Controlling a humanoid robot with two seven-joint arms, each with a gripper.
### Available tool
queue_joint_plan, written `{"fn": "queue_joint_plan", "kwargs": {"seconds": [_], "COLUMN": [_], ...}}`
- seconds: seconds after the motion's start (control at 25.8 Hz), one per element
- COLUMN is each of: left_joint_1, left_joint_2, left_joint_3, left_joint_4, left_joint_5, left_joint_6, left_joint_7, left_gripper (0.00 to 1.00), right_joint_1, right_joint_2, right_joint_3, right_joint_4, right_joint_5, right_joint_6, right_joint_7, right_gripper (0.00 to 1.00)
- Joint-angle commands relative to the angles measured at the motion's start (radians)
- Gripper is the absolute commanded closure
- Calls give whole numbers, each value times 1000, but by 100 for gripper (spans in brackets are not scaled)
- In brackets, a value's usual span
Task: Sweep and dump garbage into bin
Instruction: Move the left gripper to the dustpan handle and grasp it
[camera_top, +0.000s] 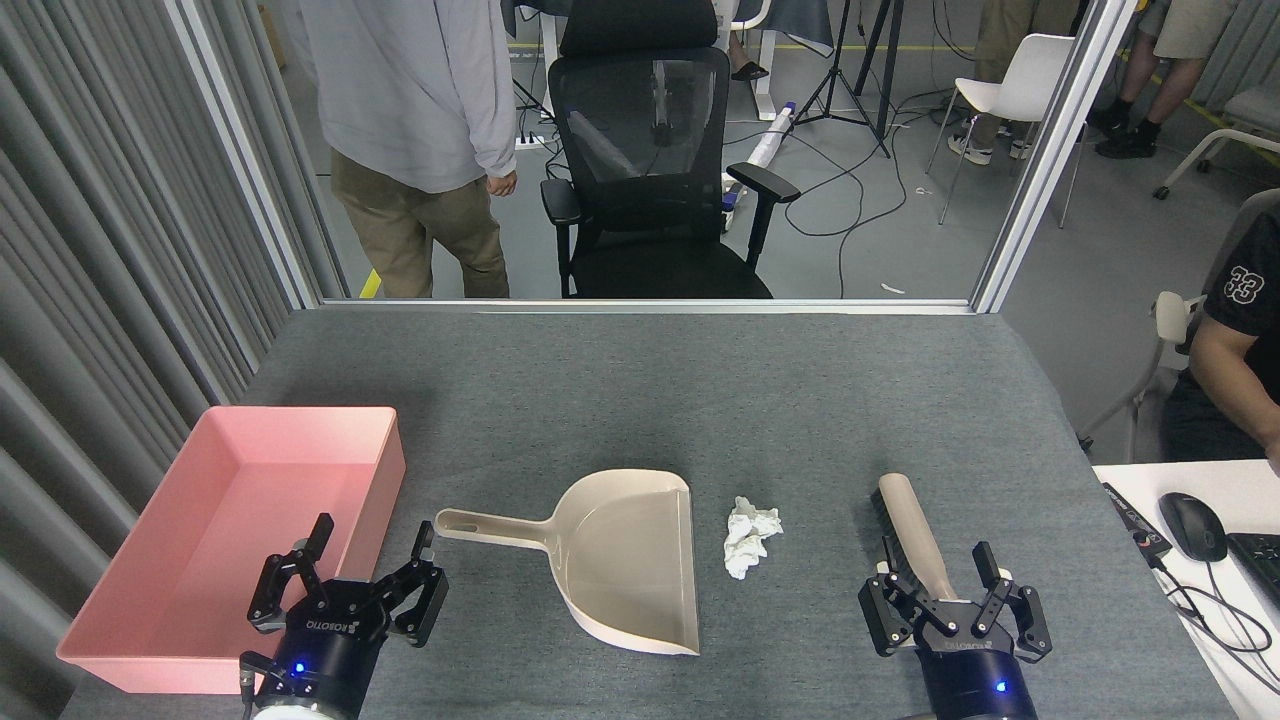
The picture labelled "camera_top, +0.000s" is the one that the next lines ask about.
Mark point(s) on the black tripod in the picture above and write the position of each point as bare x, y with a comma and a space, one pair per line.
884, 110

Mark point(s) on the person with sandal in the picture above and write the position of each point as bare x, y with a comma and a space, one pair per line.
748, 72

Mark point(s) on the person with black shoes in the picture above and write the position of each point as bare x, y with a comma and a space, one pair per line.
1175, 90

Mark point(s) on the person with white sneakers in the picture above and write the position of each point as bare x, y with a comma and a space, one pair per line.
1005, 30

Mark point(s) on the walking person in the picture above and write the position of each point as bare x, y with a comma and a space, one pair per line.
410, 90

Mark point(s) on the silver left table post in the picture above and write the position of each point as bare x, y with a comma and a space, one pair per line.
250, 150

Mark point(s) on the white desk with dark cloth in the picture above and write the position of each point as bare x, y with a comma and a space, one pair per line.
762, 70

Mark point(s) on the white paper ball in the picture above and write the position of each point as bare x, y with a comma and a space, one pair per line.
748, 535

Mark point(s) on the silver right table post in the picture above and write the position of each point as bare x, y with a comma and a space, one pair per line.
1050, 150

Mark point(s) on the grey chair white legs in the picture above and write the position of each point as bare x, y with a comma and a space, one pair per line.
1255, 105

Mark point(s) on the person's hand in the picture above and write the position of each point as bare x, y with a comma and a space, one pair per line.
502, 184

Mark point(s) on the black mesh office chair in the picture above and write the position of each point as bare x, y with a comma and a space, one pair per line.
640, 130

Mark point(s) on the beige plastic dustpan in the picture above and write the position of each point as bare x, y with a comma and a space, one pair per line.
620, 560

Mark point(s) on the white side table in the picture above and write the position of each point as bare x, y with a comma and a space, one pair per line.
1250, 490

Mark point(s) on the grey office chair white armrest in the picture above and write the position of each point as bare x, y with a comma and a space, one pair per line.
1170, 315

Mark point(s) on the black keyboard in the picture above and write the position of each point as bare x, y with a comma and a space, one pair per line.
1260, 565

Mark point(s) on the pink plastic bin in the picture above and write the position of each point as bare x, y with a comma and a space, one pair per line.
200, 520

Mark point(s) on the silver table rail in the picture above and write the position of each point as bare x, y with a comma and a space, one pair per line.
650, 304

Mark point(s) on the seated person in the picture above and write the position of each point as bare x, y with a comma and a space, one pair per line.
1250, 330

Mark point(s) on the robot arm white joint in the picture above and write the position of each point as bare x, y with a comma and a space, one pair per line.
290, 714

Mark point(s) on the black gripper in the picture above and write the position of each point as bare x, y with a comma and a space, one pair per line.
330, 650
975, 670

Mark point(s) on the silver table post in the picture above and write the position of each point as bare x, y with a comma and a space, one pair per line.
250, 150
1050, 150

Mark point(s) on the black computer mouse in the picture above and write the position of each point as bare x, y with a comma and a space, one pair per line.
1192, 525

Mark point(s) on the white plastic chair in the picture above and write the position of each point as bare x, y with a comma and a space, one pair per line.
1020, 85

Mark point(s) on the white power strip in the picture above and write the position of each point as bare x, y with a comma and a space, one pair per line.
530, 143

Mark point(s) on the grey pleated curtain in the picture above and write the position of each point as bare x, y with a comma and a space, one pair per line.
100, 250

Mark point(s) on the white rolled tube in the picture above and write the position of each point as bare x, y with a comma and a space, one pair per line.
770, 135

